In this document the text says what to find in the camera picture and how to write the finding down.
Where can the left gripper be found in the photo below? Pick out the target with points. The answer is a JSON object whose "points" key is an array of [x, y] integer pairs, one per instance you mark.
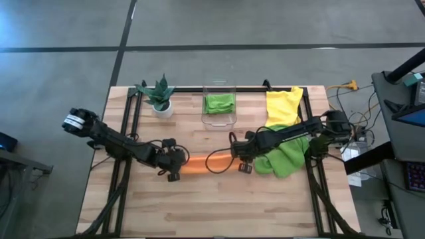
{"points": [[171, 159]]}

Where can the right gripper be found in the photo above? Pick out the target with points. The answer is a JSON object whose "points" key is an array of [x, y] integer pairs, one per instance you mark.
{"points": [[244, 149]]}

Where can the orange microfiber towel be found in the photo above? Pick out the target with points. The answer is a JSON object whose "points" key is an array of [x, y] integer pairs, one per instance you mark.
{"points": [[206, 164]]}

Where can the green microfiber towel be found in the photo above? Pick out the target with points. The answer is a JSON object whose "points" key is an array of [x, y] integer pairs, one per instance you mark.
{"points": [[219, 103], [285, 159]]}

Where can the yellow microfiber towel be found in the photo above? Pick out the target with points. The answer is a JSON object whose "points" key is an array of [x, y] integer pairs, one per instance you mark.
{"points": [[284, 106]]}

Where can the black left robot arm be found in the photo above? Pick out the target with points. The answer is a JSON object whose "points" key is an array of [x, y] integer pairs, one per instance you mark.
{"points": [[113, 141]]}

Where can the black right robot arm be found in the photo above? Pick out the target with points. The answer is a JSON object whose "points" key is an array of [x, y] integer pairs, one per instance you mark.
{"points": [[289, 136]]}

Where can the clear plastic bin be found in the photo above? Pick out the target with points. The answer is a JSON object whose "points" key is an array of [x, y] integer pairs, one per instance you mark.
{"points": [[219, 121]]}

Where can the white round plant pot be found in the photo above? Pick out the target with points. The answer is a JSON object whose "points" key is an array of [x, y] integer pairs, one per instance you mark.
{"points": [[164, 113]]}

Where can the green snake plant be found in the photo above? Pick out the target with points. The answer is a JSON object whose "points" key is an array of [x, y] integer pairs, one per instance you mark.
{"points": [[158, 93]]}

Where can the white paper sheets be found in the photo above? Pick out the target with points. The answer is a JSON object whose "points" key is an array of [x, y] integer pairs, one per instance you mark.
{"points": [[352, 156]]}

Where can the black diagonal stand beam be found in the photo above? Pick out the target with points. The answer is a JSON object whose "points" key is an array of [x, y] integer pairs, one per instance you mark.
{"points": [[365, 159], [408, 64]]}

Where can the grey desk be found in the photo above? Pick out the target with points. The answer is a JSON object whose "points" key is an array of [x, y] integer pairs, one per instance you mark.
{"points": [[398, 146]]}

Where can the grey metal stand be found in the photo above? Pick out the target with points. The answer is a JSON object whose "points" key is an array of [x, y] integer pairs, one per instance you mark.
{"points": [[20, 162]]}

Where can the dark device with blue light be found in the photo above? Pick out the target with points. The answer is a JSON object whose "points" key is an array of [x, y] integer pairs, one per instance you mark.
{"points": [[6, 142]]}

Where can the keyboard with purple lights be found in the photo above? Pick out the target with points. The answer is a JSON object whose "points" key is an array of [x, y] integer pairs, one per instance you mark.
{"points": [[416, 176]]}

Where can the laptop with blue screen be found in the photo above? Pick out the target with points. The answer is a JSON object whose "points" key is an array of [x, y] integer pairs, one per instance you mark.
{"points": [[413, 117]]}

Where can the small teal box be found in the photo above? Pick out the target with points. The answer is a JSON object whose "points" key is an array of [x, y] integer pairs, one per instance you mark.
{"points": [[413, 79]]}

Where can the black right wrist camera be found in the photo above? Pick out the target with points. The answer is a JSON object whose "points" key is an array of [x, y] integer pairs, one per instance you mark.
{"points": [[249, 135]]}

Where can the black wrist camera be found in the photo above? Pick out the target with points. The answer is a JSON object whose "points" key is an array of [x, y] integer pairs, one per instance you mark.
{"points": [[249, 135], [169, 142]]}

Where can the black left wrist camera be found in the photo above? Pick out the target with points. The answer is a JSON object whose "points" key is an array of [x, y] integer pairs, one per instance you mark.
{"points": [[169, 142]]}

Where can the black aluminium table frame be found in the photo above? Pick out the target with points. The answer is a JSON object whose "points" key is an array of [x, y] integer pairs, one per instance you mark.
{"points": [[199, 89]]}

